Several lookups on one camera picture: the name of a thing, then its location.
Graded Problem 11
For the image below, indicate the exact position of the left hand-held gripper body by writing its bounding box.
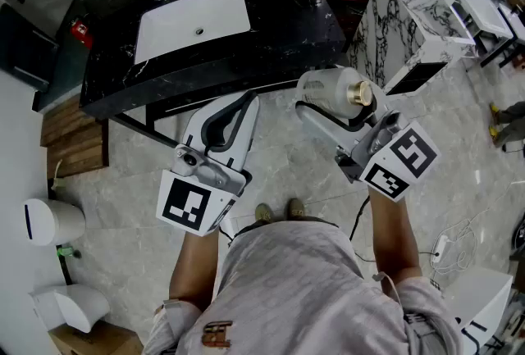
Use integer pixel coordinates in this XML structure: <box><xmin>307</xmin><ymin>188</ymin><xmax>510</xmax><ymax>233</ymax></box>
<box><xmin>155</xmin><ymin>143</ymin><xmax>252</xmax><ymax>238</ymax></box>

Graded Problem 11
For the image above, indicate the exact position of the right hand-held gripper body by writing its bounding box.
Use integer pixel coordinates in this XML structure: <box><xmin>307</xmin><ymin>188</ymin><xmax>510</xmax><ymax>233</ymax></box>
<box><xmin>334</xmin><ymin>110</ymin><xmax>440</xmax><ymax>203</ymax></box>

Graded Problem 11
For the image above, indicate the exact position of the white bottle with gold cap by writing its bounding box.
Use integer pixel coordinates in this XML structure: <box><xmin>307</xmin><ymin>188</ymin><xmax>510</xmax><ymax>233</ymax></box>
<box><xmin>295</xmin><ymin>66</ymin><xmax>377</xmax><ymax>121</ymax></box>

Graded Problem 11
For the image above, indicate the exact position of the person's right forearm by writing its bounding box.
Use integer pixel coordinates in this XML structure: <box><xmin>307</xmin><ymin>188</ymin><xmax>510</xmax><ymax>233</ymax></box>
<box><xmin>366</xmin><ymin>184</ymin><xmax>423</xmax><ymax>285</ymax></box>

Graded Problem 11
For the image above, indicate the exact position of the person's left forearm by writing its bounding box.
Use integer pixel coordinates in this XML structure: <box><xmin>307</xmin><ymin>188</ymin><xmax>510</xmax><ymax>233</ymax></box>
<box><xmin>167</xmin><ymin>229</ymin><xmax>221</xmax><ymax>312</ymax></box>

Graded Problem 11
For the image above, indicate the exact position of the white rectangular sink basin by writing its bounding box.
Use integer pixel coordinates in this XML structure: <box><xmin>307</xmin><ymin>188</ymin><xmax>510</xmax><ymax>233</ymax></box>
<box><xmin>134</xmin><ymin>0</ymin><xmax>252</xmax><ymax>66</ymax></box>

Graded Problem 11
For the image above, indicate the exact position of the black marble vanity counter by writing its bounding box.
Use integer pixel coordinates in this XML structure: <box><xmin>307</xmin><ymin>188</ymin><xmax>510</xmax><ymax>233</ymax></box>
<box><xmin>79</xmin><ymin>0</ymin><xmax>348</xmax><ymax>121</ymax></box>

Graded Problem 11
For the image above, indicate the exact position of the white veined marble cabinet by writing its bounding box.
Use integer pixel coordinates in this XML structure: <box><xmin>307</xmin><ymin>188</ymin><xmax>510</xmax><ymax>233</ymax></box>
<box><xmin>350</xmin><ymin>0</ymin><xmax>480</xmax><ymax>97</ymax></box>

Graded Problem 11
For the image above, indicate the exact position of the person's left shoe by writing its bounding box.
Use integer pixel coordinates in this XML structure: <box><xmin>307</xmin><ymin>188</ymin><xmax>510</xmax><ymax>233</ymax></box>
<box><xmin>254</xmin><ymin>203</ymin><xmax>276</xmax><ymax>223</ymax></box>

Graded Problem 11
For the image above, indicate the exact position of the person's shoe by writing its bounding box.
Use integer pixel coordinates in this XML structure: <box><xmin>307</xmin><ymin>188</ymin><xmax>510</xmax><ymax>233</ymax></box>
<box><xmin>286</xmin><ymin>198</ymin><xmax>307</xmax><ymax>220</ymax></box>
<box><xmin>254</xmin><ymin>203</ymin><xmax>276</xmax><ymax>223</ymax></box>

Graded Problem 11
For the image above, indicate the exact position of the person's right shoe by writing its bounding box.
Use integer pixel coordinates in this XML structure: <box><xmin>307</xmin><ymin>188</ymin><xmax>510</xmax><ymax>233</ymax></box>
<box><xmin>286</xmin><ymin>198</ymin><xmax>307</xmax><ymax>220</ymax></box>

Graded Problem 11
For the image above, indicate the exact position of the white power strip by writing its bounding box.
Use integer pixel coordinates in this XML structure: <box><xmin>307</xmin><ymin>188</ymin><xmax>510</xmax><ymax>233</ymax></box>
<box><xmin>429</xmin><ymin>233</ymin><xmax>451</xmax><ymax>265</ymax></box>

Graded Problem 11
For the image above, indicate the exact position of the wooden slat platform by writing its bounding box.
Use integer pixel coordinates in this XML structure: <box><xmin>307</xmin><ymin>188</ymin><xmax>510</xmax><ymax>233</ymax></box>
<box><xmin>39</xmin><ymin>93</ymin><xmax>110</xmax><ymax>179</ymax></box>

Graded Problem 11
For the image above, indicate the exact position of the green small object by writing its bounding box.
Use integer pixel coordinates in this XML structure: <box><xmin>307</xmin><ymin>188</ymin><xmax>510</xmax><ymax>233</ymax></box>
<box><xmin>56</xmin><ymin>246</ymin><xmax>81</xmax><ymax>261</ymax></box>

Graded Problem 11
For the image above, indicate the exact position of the white washbasin on stand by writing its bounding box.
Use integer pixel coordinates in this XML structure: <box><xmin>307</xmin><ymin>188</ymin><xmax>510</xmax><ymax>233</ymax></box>
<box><xmin>450</xmin><ymin>0</ymin><xmax>518</xmax><ymax>47</ymax></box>

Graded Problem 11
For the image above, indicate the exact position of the person's grey shirt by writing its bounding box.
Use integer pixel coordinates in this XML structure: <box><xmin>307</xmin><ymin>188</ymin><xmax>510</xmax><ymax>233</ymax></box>
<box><xmin>141</xmin><ymin>217</ymin><xmax>465</xmax><ymax>355</ymax></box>

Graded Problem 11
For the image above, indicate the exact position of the white low cabinet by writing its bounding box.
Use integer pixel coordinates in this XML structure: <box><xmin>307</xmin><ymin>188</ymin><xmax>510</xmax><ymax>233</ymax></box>
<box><xmin>441</xmin><ymin>266</ymin><xmax>514</xmax><ymax>355</ymax></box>

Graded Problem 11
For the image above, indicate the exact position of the small cardboard box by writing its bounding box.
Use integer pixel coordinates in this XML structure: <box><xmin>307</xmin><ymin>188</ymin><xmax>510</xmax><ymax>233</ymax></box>
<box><xmin>48</xmin><ymin>322</ymin><xmax>144</xmax><ymax>355</ymax></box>

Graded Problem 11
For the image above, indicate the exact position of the black cable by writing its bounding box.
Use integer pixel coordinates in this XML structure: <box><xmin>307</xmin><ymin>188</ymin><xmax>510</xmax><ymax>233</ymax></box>
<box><xmin>347</xmin><ymin>196</ymin><xmax>377</xmax><ymax>262</ymax></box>

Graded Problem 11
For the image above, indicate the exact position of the white cable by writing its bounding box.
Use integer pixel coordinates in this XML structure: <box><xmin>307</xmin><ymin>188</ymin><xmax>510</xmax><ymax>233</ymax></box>
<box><xmin>430</xmin><ymin>180</ymin><xmax>518</xmax><ymax>276</ymax></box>

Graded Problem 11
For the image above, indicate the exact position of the white wall dispenser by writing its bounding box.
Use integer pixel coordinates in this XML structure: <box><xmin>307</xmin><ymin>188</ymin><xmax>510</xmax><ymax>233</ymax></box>
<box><xmin>28</xmin><ymin>283</ymin><xmax>111</xmax><ymax>334</ymax></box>

